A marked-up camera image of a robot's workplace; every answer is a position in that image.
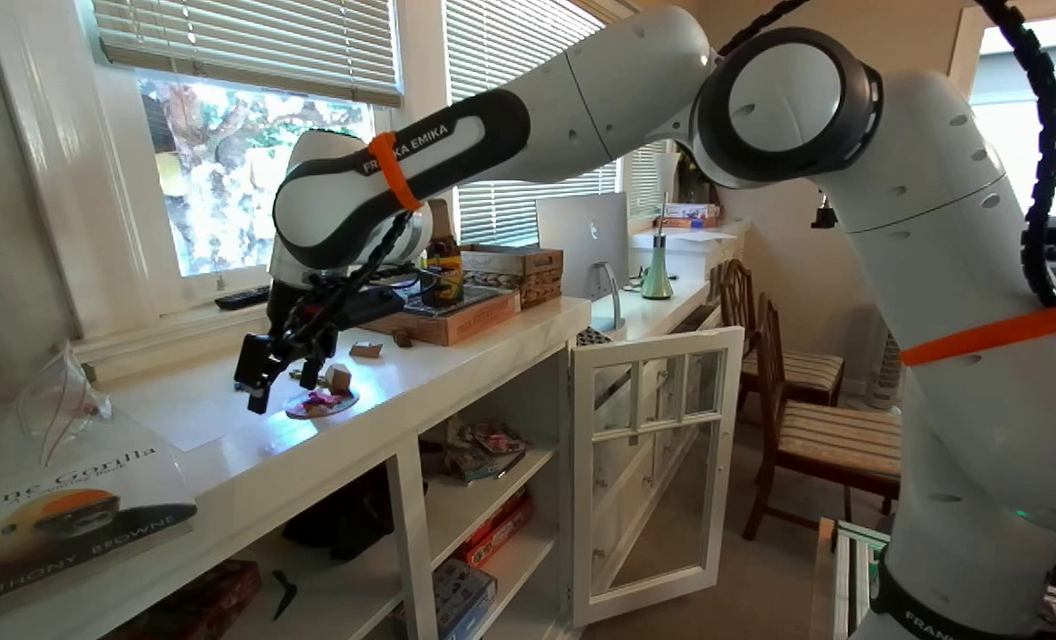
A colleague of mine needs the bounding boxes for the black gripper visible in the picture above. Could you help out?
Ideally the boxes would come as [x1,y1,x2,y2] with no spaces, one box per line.
[234,281,344,412]

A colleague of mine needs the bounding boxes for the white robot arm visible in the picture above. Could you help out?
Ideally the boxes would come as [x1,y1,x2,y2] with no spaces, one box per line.
[234,0,1056,640]

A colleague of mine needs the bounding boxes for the small wooden block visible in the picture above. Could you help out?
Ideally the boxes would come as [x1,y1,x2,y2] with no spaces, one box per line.
[347,342,383,358]

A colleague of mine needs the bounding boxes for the brown Unsolved game box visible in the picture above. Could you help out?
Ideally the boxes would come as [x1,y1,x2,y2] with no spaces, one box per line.
[369,290,517,345]

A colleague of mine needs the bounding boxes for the round carrot picture disc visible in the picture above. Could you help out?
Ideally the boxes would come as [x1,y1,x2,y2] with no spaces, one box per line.
[287,393,356,421]

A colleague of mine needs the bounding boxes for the black remote control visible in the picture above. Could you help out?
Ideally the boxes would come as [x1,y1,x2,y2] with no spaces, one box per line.
[212,286,268,315]

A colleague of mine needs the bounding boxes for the brown glass bottle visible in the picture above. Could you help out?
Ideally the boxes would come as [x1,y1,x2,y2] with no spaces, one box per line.
[427,200,460,307]

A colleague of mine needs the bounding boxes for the clear plastic bag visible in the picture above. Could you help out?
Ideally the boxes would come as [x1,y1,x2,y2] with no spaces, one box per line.
[10,349,113,463]

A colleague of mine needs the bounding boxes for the small wooden crate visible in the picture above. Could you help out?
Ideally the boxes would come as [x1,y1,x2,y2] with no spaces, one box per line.
[517,249,561,307]

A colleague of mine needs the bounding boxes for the picture book on counter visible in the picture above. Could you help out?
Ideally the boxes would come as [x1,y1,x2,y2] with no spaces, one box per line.
[0,445,195,598]

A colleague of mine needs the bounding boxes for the window blinds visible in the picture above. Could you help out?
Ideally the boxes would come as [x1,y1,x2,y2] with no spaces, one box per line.
[92,0,401,102]

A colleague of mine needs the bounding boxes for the silver computer monitor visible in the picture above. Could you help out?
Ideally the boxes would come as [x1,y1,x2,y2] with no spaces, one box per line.
[536,194,628,330]

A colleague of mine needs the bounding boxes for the white glass cabinet door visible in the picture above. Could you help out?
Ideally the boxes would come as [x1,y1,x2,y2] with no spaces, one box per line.
[568,326,741,631]

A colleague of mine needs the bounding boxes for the green bottle on counter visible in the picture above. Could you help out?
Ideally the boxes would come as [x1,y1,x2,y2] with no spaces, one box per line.
[638,230,673,302]

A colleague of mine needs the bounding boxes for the wooden chair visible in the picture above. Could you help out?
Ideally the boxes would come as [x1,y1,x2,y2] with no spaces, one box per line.
[741,296,904,542]

